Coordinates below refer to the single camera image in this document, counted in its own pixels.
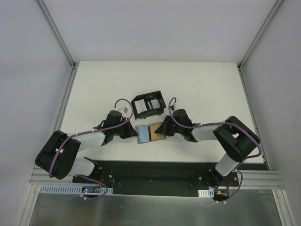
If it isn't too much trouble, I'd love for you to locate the black plastic card tray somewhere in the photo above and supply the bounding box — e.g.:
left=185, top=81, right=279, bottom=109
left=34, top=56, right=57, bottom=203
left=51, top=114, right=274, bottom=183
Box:
left=131, top=90, right=166, bottom=119

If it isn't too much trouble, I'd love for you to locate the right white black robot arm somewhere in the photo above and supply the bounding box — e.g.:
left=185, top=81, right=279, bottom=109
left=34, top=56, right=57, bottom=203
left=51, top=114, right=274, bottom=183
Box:
left=155, top=109, right=261, bottom=186

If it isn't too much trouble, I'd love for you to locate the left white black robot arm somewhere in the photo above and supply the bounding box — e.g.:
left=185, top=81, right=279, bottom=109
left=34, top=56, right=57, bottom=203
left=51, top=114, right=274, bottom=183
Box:
left=35, top=110, right=138, bottom=183

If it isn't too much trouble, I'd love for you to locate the white card stack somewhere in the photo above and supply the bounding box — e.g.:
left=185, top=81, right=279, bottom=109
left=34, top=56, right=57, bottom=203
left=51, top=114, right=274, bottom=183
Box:
left=135, top=99, right=147, bottom=114

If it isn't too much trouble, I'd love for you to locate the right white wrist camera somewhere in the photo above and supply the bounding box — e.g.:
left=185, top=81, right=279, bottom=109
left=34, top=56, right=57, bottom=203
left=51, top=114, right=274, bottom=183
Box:
left=170, top=105, right=177, bottom=111

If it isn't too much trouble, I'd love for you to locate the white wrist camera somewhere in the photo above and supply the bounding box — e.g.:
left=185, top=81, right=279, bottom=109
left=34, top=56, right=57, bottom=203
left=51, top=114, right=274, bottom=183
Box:
left=119, top=107, right=128, bottom=114
left=170, top=105, right=177, bottom=111

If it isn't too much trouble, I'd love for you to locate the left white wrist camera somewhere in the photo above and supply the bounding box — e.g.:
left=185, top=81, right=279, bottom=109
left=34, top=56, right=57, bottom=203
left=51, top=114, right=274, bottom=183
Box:
left=119, top=107, right=128, bottom=114

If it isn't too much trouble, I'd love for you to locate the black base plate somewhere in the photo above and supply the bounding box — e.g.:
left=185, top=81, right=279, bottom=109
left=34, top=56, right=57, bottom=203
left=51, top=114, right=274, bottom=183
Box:
left=71, top=160, right=243, bottom=196

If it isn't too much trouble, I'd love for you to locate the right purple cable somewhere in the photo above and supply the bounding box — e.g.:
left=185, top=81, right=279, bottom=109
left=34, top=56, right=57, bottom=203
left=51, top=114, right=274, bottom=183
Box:
left=169, top=97, right=263, bottom=205

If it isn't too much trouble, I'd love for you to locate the left table edge rail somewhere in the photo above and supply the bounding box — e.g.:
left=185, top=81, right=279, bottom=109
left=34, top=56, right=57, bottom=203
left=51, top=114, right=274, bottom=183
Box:
left=50, top=68, right=77, bottom=135

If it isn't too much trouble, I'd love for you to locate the table edge rail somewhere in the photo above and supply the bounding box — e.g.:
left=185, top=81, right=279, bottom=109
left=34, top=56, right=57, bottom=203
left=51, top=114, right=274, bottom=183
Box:
left=238, top=67, right=271, bottom=170
left=50, top=68, right=77, bottom=135

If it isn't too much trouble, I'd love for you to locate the right white cable duct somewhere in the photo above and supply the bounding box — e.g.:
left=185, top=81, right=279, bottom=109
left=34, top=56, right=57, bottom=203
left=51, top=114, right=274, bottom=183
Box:
left=198, top=189, right=214, bottom=198

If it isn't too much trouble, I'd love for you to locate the white cable duct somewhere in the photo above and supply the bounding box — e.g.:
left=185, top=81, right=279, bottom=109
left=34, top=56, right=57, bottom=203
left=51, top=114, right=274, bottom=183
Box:
left=40, top=185, right=113, bottom=195
left=198, top=189, right=214, bottom=198

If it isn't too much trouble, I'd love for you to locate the front aluminium rail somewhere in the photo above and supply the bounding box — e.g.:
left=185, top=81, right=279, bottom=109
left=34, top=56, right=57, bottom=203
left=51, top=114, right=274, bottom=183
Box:
left=29, top=164, right=285, bottom=189

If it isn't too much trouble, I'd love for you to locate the right table edge rail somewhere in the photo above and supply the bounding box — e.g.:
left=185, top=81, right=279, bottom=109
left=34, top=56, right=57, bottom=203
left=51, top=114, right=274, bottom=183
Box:
left=238, top=67, right=271, bottom=170

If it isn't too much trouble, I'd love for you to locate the left white cable duct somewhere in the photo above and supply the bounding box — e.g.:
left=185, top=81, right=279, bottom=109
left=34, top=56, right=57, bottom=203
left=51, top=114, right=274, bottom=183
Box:
left=40, top=185, right=113, bottom=195

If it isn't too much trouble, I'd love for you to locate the left aluminium frame post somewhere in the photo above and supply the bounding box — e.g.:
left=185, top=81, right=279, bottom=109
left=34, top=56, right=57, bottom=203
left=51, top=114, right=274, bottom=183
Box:
left=35, top=0, right=77, bottom=69

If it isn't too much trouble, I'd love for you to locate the aluminium frame post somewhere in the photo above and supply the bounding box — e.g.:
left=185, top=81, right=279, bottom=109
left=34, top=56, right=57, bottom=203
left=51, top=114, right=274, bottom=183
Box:
left=238, top=0, right=285, bottom=71
left=35, top=0, right=77, bottom=69

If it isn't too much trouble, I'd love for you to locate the right aluminium frame post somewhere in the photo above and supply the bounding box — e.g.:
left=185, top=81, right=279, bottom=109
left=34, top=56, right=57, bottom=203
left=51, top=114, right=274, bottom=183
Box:
left=238, top=0, right=285, bottom=71

